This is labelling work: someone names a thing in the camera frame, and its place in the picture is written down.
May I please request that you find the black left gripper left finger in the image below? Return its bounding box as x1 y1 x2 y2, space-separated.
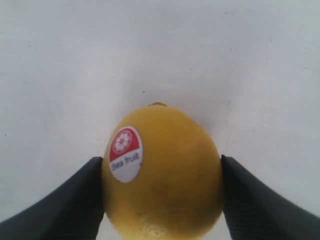
0 157 104 240

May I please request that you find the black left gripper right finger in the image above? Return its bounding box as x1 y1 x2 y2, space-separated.
221 155 320 240

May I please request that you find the yellow lemon with sticker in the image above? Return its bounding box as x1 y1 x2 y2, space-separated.
101 102 224 240

